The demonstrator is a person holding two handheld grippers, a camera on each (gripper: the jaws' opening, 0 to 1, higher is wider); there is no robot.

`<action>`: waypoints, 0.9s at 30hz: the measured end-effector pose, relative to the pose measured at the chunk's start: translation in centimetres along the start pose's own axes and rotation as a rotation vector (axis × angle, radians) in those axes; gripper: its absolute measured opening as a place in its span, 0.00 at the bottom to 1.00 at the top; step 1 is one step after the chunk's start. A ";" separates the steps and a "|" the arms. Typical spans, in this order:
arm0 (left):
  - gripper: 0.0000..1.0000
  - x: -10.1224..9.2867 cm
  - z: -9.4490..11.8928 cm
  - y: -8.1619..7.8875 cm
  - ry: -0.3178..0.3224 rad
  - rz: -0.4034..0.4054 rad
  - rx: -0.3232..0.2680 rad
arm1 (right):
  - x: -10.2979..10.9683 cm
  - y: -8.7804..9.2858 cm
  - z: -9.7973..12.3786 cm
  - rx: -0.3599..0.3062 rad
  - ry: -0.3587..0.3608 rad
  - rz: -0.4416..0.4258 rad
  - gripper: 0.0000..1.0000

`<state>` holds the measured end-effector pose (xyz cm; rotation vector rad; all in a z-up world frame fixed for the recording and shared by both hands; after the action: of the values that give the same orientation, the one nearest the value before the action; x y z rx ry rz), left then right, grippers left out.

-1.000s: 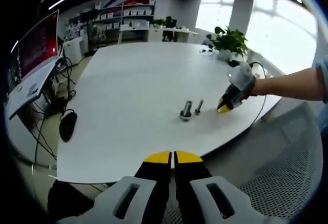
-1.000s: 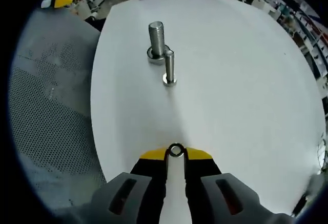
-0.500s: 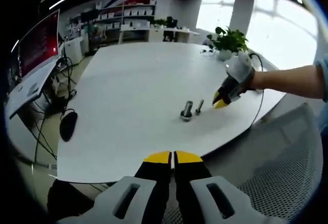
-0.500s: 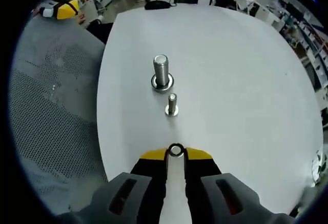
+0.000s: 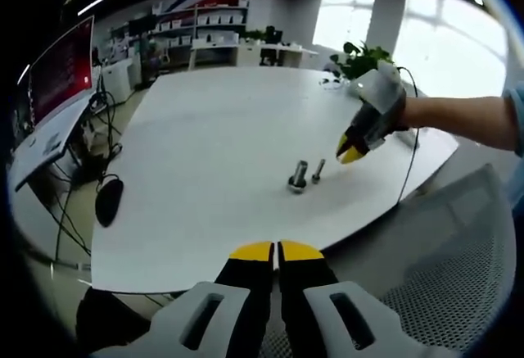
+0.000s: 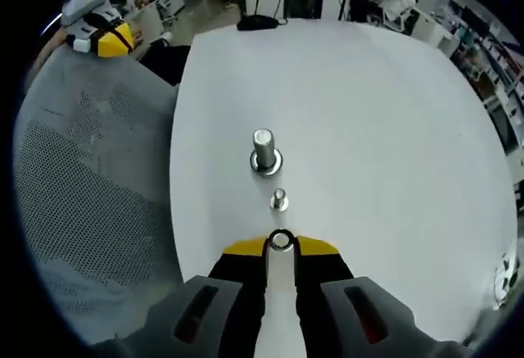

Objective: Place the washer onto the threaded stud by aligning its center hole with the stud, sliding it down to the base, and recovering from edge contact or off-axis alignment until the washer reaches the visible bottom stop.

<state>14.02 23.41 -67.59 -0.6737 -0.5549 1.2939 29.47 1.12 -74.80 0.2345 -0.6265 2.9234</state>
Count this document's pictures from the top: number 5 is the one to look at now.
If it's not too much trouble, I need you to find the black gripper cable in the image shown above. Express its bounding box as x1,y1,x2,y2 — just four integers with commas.
395,66,423,208

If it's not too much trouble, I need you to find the large steel threaded stud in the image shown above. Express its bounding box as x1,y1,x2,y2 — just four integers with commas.
287,160,309,194

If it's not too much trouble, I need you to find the grey mesh office chair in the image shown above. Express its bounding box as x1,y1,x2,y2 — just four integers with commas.
323,163,517,358

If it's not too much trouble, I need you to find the black oval case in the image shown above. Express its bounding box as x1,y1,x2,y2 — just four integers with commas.
94,177,124,228

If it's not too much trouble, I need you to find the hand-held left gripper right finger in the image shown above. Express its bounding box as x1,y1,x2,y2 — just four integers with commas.
278,239,451,358

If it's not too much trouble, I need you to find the red-screen monitor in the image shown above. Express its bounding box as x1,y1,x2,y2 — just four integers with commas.
28,16,96,128

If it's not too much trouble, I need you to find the white standing desk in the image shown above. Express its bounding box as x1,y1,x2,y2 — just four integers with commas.
14,91,103,193

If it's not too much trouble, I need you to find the person's light blue sleeve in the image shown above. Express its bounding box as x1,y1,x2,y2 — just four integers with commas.
502,83,524,211

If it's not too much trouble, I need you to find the white storage shelving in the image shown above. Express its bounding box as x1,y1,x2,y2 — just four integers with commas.
110,0,251,48

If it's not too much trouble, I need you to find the white low cabinet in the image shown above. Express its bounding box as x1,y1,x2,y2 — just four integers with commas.
191,42,319,69

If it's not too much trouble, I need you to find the small steel threaded stud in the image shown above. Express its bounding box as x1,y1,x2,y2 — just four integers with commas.
310,159,327,183

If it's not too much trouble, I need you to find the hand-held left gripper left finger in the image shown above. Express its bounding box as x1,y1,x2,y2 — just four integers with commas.
92,241,274,358

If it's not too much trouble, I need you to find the green plant in white pot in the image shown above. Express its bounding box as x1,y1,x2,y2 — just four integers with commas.
330,41,396,88

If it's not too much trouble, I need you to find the person's dark trouser leg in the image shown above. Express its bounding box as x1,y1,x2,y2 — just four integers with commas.
75,288,153,353

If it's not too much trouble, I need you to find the bundle of black desk cables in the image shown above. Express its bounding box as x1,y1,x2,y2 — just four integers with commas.
52,87,124,252

